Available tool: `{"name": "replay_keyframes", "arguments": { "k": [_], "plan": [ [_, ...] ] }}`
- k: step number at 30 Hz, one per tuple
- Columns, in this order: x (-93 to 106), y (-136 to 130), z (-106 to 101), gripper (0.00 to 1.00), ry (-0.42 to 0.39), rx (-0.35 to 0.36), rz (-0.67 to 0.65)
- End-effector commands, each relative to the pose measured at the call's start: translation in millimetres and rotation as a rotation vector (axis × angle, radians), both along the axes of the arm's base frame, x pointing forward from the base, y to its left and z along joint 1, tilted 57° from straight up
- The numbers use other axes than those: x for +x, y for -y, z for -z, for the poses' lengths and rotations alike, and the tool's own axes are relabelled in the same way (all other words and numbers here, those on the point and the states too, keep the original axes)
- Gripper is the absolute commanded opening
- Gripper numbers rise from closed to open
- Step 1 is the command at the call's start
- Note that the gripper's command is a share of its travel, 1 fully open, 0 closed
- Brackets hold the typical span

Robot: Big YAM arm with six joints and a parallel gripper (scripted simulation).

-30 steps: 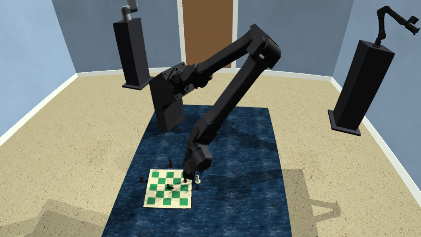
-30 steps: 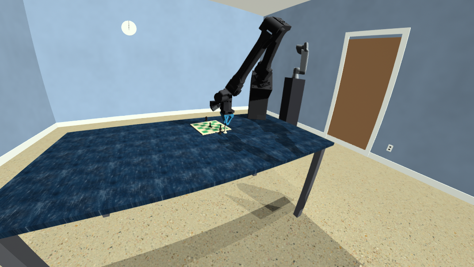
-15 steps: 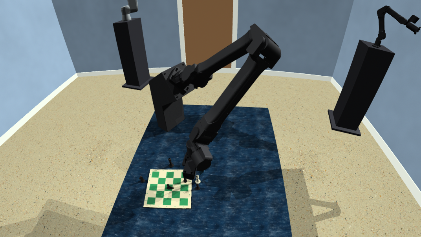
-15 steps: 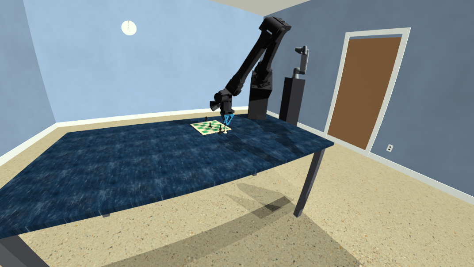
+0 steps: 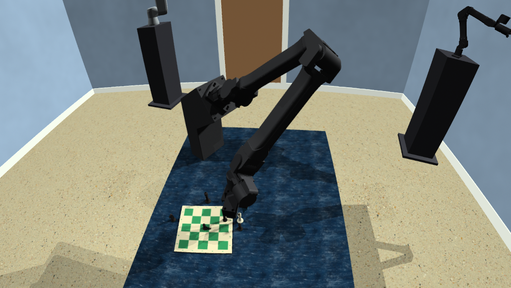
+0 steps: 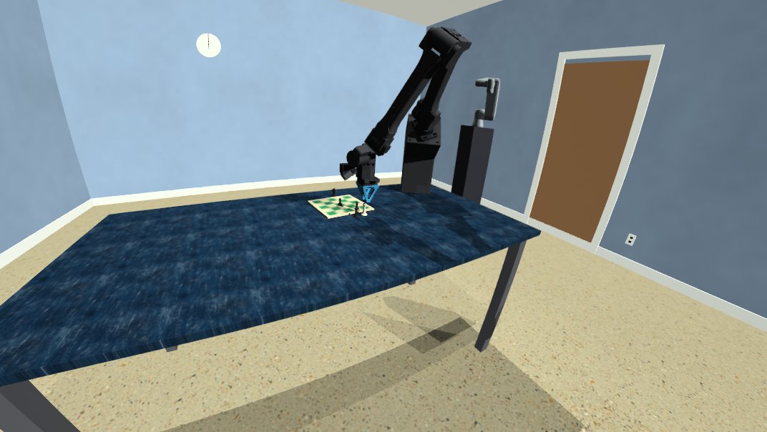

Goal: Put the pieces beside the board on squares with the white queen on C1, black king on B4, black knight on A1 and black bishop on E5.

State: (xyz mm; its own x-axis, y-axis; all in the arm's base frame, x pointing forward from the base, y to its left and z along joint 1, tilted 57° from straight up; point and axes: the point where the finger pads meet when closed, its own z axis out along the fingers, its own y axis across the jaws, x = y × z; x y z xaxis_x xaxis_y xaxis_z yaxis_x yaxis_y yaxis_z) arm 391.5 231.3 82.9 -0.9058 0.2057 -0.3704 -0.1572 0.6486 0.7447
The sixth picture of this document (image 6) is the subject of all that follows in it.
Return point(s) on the green and cream chessboard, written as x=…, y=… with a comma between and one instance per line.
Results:
x=329, y=206

